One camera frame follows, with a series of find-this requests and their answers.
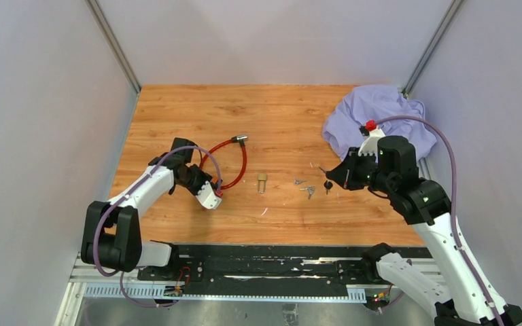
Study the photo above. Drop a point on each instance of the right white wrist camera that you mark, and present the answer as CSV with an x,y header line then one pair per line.
x,y
369,146

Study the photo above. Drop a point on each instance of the aluminium frame rail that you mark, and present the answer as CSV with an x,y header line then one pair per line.
x,y
96,286

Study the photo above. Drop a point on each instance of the red cable lock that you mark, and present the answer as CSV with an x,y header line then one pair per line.
x,y
239,161

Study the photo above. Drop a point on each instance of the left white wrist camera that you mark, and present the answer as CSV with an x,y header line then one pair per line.
x,y
207,197

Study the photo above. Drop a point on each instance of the brass padlock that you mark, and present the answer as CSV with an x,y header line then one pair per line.
x,y
262,181

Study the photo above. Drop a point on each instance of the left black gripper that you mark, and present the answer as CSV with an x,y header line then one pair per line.
x,y
205,177

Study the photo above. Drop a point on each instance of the black head key bunch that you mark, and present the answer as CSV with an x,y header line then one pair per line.
x,y
327,183

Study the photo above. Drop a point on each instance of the lavender crumpled cloth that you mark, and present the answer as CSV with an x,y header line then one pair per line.
x,y
341,130

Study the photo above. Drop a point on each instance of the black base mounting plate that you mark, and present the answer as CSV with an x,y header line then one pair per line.
x,y
267,270

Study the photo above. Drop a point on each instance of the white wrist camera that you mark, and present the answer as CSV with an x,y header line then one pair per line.
x,y
207,197
369,146

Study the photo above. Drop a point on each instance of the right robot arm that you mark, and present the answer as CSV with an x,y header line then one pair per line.
x,y
467,298

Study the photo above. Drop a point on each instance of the silver key pair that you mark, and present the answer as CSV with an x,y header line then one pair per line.
x,y
308,189

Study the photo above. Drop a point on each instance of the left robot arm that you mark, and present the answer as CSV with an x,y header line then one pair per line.
x,y
112,234

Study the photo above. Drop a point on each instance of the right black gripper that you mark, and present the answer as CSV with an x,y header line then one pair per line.
x,y
347,168

